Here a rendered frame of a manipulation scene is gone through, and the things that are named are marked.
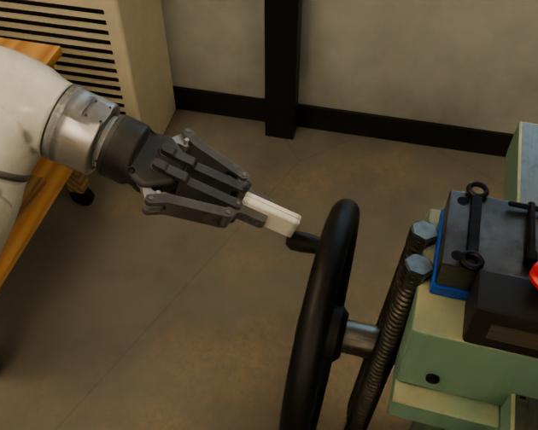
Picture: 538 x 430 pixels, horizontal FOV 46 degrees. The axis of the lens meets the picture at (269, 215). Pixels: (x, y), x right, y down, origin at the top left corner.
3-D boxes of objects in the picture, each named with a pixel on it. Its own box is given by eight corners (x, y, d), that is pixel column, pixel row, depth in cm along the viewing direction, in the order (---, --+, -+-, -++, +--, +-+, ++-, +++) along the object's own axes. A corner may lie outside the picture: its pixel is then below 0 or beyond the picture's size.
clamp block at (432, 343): (413, 260, 67) (429, 203, 61) (546, 288, 65) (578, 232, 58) (394, 385, 58) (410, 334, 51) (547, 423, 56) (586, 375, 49)
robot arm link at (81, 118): (83, 68, 72) (131, 91, 72) (76, 122, 79) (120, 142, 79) (43, 119, 66) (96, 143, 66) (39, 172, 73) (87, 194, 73)
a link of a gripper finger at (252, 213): (228, 197, 73) (219, 216, 71) (268, 215, 73) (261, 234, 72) (225, 204, 74) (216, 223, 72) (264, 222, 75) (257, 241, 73)
